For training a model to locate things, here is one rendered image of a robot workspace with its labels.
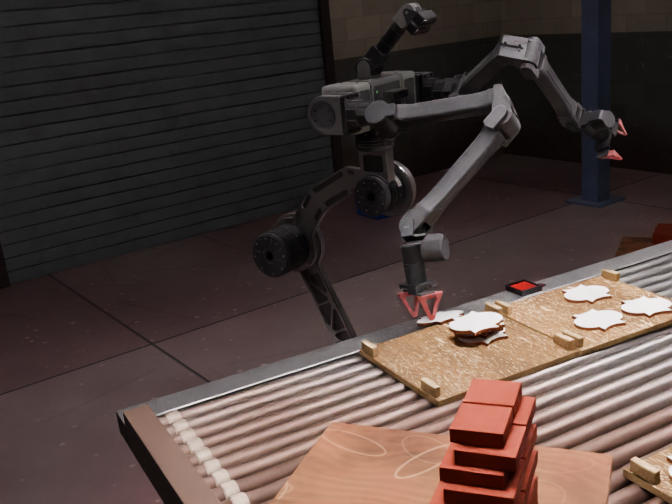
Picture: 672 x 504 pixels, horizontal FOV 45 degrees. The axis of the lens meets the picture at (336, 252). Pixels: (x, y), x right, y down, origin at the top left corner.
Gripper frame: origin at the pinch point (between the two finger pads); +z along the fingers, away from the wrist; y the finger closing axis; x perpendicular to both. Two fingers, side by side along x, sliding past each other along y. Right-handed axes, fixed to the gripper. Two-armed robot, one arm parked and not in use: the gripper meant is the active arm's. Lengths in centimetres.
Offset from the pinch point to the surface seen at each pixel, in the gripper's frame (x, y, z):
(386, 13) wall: -273, 487, -180
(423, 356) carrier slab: 12.0, -19.4, 5.8
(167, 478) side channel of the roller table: 81, -39, 9
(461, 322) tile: -1.0, -17.9, 0.5
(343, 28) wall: -223, 479, -169
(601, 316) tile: -36.6, -27.6, 6.7
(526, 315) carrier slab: -23.4, -13.8, 4.5
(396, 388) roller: 23.9, -26.3, 9.4
